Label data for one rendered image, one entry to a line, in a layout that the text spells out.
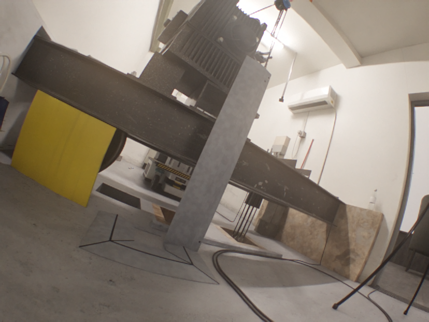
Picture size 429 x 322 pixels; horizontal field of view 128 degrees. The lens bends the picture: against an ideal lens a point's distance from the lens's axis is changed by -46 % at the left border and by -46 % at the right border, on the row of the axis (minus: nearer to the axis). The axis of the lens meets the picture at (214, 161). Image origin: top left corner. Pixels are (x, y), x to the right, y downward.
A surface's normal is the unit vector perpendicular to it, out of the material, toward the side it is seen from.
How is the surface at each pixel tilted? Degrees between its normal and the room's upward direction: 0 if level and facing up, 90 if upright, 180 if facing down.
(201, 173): 90
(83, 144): 90
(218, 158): 90
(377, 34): 180
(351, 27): 180
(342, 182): 90
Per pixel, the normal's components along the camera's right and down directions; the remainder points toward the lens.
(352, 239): -0.83, -0.40
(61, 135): 0.39, 0.07
